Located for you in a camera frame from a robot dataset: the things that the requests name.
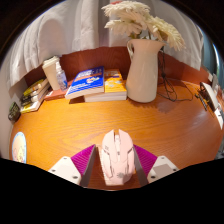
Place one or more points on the yellow book with white pages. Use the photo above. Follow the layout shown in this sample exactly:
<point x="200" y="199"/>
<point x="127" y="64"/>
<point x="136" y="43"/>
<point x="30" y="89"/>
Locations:
<point x="31" y="106"/>

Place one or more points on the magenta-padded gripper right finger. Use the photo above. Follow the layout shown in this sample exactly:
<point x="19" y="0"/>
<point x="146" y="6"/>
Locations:
<point x="156" y="168"/>

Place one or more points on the white curtain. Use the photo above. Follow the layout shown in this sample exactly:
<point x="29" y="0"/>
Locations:
<point x="66" y="26"/>

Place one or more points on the white pitcher vase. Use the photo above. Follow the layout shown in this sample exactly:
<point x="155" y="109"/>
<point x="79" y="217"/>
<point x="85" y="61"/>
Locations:
<point x="143" y="73"/>

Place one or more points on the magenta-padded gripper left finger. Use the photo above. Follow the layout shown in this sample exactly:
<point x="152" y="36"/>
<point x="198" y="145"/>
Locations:
<point x="73" y="166"/>

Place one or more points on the orange-yellow book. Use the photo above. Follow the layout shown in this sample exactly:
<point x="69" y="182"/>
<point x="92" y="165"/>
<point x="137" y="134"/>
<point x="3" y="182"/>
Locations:
<point x="115" y="85"/>

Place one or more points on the pink computer mouse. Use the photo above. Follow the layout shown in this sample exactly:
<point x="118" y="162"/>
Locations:
<point x="116" y="156"/>

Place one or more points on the cream lidded cup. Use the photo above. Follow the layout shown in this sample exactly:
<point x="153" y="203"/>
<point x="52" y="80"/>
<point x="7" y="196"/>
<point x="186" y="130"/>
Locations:
<point x="50" y="71"/>

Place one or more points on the red-brown book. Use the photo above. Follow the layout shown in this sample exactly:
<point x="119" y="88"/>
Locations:
<point x="56" y="94"/>

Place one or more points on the dark mug with green inside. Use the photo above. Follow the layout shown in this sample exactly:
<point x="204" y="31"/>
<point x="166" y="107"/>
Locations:
<point x="14" y="112"/>

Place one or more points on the clear spray bottle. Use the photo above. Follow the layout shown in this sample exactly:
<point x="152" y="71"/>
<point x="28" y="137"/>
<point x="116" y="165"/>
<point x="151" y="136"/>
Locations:
<point x="62" y="80"/>

